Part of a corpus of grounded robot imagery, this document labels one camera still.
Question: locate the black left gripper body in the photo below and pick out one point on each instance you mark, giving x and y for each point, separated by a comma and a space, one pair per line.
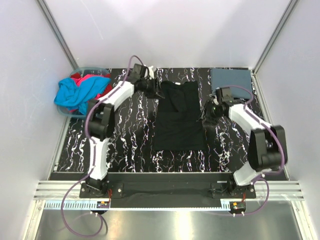
149, 87

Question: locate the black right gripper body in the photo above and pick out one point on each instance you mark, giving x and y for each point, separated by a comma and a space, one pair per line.
211, 113

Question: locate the folded grey-blue t shirt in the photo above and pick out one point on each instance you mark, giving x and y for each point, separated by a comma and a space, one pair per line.
221, 77

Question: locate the red t shirt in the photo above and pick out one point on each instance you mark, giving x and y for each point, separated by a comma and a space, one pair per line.
78, 76

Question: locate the teal plastic laundry basket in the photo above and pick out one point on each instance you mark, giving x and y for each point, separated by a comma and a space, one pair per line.
83, 71

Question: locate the aluminium front rail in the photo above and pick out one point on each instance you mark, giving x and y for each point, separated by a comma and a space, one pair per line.
52, 189

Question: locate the pink t shirt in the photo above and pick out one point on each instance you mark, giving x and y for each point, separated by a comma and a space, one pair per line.
87, 88

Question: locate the aluminium frame post left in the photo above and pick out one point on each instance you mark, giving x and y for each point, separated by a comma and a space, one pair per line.
44, 8

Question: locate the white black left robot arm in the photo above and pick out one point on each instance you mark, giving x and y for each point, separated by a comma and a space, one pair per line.
100, 122

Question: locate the aluminium frame post right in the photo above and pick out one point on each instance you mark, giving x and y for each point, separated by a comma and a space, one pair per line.
275, 34

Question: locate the bright blue t shirt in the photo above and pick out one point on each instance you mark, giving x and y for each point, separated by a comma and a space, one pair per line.
64, 96

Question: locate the white slotted cable duct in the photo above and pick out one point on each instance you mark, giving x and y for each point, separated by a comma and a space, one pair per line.
213, 205

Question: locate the black t shirt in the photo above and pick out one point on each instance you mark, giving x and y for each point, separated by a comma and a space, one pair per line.
178, 126

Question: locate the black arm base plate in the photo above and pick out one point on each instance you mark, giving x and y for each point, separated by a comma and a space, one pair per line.
168, 187

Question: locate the aluminium frame post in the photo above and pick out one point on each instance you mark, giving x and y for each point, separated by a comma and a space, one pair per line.
44, 8
275, 34

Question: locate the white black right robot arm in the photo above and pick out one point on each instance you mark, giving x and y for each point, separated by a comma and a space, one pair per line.
267, 149

